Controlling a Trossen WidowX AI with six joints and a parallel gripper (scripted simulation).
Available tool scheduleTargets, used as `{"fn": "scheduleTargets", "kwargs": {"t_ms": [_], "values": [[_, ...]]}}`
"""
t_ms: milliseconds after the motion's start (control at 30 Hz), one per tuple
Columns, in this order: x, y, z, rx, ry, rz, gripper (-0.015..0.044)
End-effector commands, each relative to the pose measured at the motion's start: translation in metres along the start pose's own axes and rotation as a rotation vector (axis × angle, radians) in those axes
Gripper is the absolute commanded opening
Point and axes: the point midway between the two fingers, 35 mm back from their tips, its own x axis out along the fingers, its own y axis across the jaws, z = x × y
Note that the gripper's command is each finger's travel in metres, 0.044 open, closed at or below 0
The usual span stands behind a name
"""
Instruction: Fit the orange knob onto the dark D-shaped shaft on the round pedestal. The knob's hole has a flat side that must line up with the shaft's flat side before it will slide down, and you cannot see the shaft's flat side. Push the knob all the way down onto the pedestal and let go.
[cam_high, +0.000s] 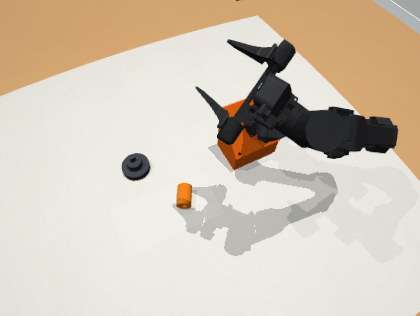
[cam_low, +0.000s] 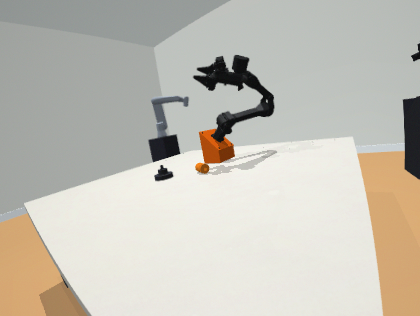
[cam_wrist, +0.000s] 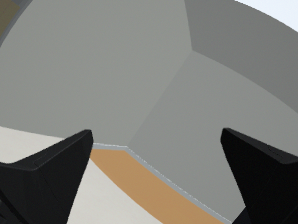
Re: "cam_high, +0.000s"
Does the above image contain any orange tapered knob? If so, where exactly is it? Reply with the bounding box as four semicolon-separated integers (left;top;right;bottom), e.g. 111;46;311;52
176;183;192;209

